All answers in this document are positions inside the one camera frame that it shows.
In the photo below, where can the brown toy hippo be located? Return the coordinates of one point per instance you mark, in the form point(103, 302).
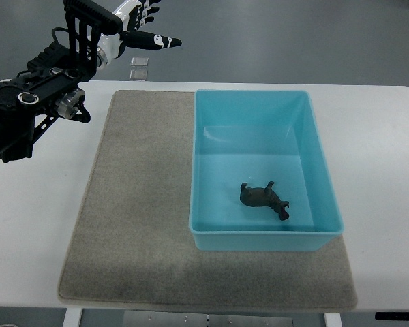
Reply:
point(264, 197)

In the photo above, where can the white left table leg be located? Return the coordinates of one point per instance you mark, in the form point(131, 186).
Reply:
point(72, 317)

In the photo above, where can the upper clear floor plate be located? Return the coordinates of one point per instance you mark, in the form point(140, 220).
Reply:
point(139, 61)

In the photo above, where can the lower clear floor plate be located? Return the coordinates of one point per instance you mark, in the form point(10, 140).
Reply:
point(138, 74)

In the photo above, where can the blue plastic box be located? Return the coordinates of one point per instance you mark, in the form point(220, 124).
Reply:
point(255, 137)

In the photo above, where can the white table leg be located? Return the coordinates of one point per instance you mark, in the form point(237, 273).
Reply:
point(72, 317)
point(333, 320)

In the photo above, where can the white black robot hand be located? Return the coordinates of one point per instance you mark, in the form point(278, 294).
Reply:
point(133, 16)

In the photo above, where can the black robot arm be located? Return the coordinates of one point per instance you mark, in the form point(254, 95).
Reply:
point(48, 89)

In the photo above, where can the grey felt mat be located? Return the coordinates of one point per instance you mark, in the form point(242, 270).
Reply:
point(132, 245)

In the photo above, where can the clear floor plate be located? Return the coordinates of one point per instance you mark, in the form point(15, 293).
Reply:
point(138, 74)
point(139, 61)

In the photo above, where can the white right table leg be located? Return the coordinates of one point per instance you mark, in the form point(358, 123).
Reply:
point(333, 320)

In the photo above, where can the black table control panel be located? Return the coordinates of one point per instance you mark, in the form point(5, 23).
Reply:
point(392, 316)

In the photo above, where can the grey metal table crossbar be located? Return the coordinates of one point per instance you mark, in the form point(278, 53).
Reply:
point(149, 318)

